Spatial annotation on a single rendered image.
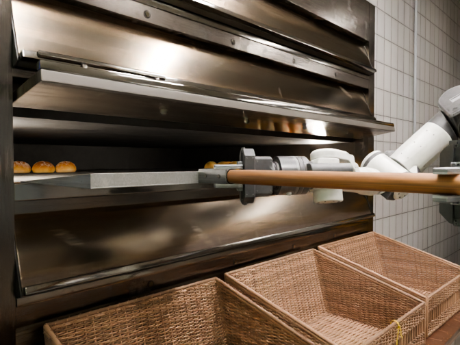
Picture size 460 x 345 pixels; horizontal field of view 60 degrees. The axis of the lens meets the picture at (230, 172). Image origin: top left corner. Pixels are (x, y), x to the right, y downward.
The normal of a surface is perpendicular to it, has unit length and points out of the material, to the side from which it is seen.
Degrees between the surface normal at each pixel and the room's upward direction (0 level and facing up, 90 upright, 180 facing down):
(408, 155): 61
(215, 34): 90
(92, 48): 70
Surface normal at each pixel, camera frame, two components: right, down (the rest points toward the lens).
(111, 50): 0.68, -0.33
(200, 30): 0.72, 0.02
